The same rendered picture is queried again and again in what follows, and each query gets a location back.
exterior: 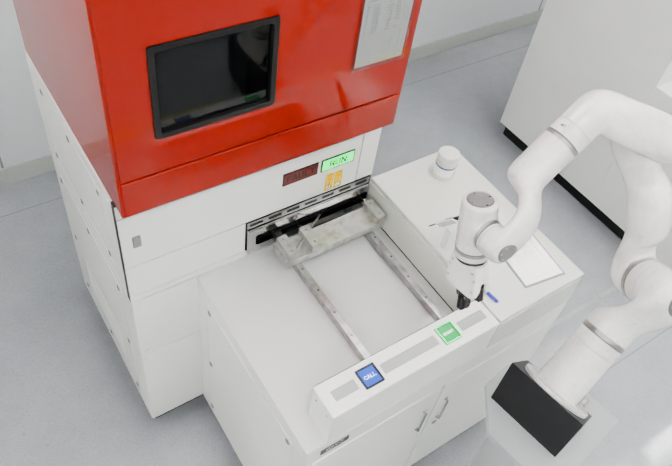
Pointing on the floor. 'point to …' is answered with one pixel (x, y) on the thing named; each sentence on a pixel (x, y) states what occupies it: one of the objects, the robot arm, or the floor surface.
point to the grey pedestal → (503, 431)
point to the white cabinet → (416, 438)
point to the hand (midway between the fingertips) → (463, 301)
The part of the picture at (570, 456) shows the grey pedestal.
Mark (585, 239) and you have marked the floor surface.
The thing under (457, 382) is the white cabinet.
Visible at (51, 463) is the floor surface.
